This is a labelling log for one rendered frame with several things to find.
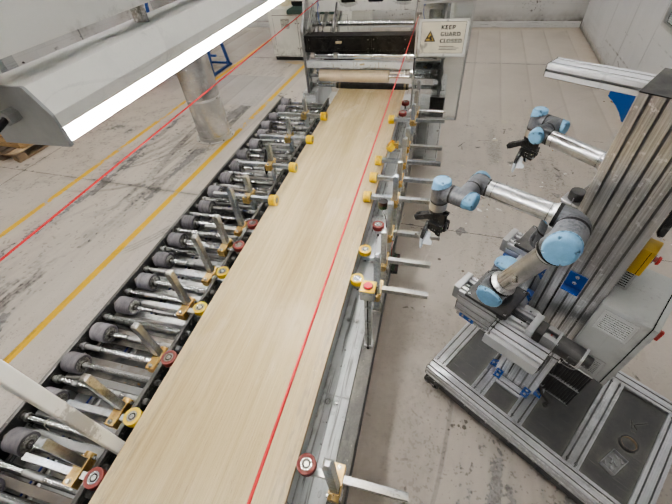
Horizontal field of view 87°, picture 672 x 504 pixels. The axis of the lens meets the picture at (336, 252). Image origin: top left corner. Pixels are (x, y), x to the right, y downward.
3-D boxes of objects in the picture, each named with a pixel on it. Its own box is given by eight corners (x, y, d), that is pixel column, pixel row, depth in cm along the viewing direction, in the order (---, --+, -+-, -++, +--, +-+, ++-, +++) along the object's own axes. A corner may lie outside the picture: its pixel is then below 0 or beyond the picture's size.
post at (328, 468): (342, 491, 154) (333, 459, 120) (340, 500, 152) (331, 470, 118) (334, 489, 155) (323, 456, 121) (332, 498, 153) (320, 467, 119)
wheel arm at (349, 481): (408, 494, 145) (408, 491, 142) (407, 503, 143) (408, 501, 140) (306, 466, 155) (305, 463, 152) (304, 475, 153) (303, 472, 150)
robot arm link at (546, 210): (606, 208, 129) (477, 162, 151) (597, 225, 123) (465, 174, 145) (590, 232, 137) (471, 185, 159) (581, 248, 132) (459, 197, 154)
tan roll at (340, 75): (437, 80, 392) (438, 69, 383) (436, 85, 384) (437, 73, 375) (313, 78, 424) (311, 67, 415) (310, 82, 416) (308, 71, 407)
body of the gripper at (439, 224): (438, 238, 160) (442, 217, 152) (422, 229, 165) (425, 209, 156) (448, 230, 163) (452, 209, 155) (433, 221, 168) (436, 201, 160)
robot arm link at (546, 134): (623, 192, 152) (522, 144, 180) (636, 182, 156) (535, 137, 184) (639, 169, 144) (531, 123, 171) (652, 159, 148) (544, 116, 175)
